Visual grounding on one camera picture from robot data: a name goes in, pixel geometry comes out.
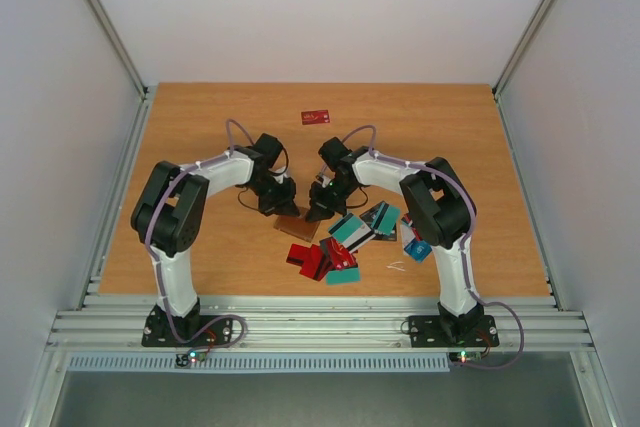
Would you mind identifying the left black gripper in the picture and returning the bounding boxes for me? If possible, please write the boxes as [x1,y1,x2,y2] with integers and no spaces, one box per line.
[248,174,299,216]

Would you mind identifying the brown leather card holder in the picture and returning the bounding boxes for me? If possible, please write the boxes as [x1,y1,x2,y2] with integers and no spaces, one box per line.
[274,216,320,242]

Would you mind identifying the teal card bottom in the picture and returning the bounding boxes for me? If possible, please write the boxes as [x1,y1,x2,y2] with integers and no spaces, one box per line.
[328,213,364,243]

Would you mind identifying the teal card with stripe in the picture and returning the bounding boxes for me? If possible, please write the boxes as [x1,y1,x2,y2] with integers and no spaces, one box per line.
[371,202,401,235]

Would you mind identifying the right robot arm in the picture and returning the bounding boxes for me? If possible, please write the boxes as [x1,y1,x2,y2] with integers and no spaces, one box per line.
[305,137,484,344]

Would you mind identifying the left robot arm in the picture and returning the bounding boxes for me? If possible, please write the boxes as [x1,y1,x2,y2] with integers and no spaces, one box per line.
[131,133,300,345]

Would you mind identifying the red card left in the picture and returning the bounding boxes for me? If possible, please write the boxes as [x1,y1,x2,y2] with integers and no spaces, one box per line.
[299,245,333,281]

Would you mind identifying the dark red striped card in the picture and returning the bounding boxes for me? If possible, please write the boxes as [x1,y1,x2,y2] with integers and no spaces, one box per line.
[286,244,311,267]

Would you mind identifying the small red card top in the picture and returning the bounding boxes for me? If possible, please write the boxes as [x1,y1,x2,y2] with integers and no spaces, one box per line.
[320,237,358,270]

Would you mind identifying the white card centre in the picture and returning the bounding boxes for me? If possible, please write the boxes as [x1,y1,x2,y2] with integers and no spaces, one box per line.
[344,225,376,253]

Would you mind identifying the black card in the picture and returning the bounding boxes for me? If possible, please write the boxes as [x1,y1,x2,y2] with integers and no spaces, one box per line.
[360,202,382,226]

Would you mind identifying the white card with stripe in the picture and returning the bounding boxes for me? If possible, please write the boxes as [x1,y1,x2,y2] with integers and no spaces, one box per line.
[400,215,421,244]

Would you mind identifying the lone red card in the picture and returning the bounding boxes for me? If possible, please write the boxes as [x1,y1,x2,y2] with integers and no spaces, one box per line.
[301,110,330,125]

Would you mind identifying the blue card right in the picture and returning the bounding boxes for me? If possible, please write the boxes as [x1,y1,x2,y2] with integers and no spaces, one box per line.
[403,239,432,263]

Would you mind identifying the left circuit board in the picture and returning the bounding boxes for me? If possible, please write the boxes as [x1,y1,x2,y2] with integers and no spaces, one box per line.
[175,351,208,368]

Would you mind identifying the circuit board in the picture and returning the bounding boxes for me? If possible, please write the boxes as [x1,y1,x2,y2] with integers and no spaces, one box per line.
[449,350,484,364]
[175,351,208,368]

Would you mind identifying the right circuit board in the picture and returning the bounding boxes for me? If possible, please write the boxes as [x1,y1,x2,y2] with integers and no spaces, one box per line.
[449,350,484,364]

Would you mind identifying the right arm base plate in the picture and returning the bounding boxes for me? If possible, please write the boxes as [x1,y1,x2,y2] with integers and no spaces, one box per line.
[407,315,500,348]

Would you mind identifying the left frame post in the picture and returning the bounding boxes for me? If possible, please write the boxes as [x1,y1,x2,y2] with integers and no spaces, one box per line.
[55,0,150,98]

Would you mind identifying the frame post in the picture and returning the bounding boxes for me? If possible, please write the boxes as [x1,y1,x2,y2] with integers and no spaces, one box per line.
[55,0,150,98]
[490,0,587,98]

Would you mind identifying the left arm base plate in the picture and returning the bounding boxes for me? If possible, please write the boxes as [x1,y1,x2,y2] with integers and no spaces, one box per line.
[141,310,233,348]

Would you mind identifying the grey slotted cable duct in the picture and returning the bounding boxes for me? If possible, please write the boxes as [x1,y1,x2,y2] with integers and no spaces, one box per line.
[67,352,450,374]

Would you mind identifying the aluminium frame rails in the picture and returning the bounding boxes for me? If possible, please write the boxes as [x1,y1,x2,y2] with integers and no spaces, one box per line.
[47,295,594,353]

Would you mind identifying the right frame post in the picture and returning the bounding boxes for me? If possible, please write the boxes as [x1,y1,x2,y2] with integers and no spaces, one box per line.
[490,0,587,98]

